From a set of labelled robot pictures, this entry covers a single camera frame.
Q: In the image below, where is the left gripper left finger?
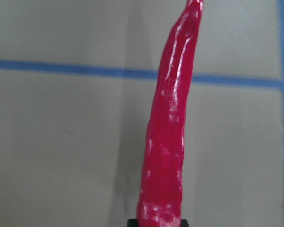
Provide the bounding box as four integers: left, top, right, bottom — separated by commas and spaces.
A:
127, 219, 139, 227

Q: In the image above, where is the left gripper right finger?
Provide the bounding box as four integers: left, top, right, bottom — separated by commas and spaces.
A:
180, 219, 189, 227

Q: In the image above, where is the red chili pepper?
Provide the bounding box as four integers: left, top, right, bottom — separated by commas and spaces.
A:
136, 0, 203, 227

